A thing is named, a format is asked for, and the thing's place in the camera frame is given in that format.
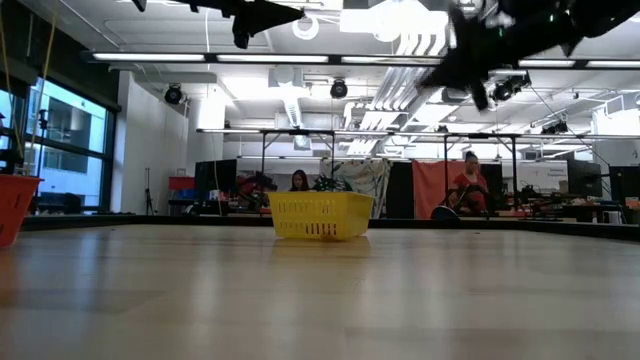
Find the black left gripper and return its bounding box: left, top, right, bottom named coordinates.
left=219, top=0, right=307, bottom=37

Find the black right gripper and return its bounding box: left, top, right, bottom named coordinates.
left=418, top=0, right=585, bottom=94

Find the yellow plastic basket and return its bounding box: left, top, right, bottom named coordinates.
left=266, top=190, right=376, bottom=243

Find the white light strip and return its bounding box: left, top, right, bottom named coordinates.
left=92, top=52, right=206, bottom=63
left=340, top=55, right=444, bottom=67
left=585, top=60, right=640, bottom=70
left=216, top=53, right=330, bottom=64
left=517, top=58, right=577, bottom=69

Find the black ceiling spotlight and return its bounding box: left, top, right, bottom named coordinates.
left=490, top=73, right=533, bottom=105
left=541, top=119, right=570, bottom=136

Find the orange curtain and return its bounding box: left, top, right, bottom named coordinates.
left=411, top=159, right=484, bottom=220

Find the person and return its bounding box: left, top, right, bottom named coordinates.
left=451, top=150, right=491, bottom=217
left=288, top=169, right=312, bottom=193

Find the black curtain panel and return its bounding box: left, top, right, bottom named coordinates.
left=392, top=160, right=415, bottom=220

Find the patterned white cloth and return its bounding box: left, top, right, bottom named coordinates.
left=319, top=158, right=394, bottom=219

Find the black monitor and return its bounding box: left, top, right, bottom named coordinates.
left=193, top=159, right=239, bottom=201
left=566, top=158, right=604, bottom=199
left=608, top=165, right=640, bottom=204

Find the red box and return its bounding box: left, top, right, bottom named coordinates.
left=167, top=175, right=196, bottom=192

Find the cluttered distant workbench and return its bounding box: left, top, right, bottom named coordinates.
left=499, top=189, right=640, bottom=225

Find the thin black tripod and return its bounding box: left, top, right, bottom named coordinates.
left=143, top=167, right=155, bottom=216

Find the large window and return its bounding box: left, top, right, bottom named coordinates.
left=0, top=74, right=120, bottom=215

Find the red plastic basket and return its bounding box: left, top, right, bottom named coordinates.
left=0, top=172, right=44, bottom=248

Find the white ceiling ring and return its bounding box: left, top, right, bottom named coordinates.
left=291, top=13, right=321, bottom=42

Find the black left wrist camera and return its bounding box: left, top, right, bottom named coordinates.
left=231, top=28, right=252, bottom=50

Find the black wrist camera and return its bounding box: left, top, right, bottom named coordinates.
left=471, top=79, right=492, bottom=113
left=231, top=28, right=252, bottom=50

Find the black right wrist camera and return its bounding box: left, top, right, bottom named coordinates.
left=471, top=79, right=492, bottom=113

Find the black gantry frame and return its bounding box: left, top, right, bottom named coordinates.
left=259, top=128, right=336, bottom=192
left=442, top=132, right=521, bottom=214

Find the black round ceiling camera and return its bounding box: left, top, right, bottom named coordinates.
left=329, top=77, right=350, bottom=100
left=163, top=83, right=184, bottom=106

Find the white wall sign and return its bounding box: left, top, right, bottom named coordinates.
left=517, top=160, right=569, bottom=194

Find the black aluminium table frame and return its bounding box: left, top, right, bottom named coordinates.
left=19, top=212, right=640, bottom=242

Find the yellow cable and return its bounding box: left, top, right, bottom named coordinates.
left=0, top=0, right=57, bottom=174

